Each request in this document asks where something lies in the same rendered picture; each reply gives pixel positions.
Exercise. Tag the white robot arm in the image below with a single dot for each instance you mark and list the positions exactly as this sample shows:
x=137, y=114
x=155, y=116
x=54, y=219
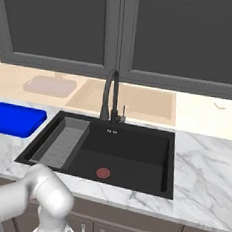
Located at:
x=43, y=194

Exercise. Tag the blue plastic tray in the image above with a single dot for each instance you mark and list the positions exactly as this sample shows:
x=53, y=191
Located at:
x=15, y=119

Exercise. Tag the black sink faucet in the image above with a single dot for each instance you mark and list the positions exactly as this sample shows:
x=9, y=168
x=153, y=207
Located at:
x=109, y=97

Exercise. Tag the dark grey cupboard door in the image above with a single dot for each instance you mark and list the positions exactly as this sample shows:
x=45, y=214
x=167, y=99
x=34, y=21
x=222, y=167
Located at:
x=192, y=38
x=60, y=22

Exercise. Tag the black kitchen sink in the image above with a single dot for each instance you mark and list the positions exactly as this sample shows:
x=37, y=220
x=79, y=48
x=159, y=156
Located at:
x=124, y=155

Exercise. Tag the grey sink drainer insert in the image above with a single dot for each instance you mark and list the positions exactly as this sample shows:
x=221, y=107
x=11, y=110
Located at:
x=62, y=143

